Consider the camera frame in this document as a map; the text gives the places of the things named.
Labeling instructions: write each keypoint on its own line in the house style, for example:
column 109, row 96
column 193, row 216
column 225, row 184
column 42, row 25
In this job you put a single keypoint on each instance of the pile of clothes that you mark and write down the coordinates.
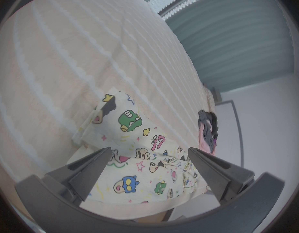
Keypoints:
column 207, row 127

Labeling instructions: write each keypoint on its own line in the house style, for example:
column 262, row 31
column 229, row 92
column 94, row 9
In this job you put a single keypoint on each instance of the window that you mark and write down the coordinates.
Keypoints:
column 188, row 1

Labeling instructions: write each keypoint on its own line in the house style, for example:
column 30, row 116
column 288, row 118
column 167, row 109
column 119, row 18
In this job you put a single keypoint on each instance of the pink pillow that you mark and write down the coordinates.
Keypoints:
column 209, row 98

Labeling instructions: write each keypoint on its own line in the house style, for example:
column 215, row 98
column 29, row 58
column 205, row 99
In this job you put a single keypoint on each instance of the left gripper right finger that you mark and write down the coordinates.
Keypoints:
column 212, row 173

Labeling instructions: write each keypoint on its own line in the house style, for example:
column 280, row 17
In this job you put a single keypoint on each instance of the bed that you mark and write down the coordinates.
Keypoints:
column 67, row 57

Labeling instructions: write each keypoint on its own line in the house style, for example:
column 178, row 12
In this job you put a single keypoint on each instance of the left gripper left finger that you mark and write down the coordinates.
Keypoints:
column 88, row 171

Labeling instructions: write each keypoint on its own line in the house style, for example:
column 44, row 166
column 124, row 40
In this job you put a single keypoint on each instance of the white printed pyjama top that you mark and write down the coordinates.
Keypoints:
column 139, row 178

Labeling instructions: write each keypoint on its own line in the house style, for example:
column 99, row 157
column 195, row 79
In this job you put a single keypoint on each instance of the grey bedside table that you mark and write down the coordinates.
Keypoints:
column 216, row 93

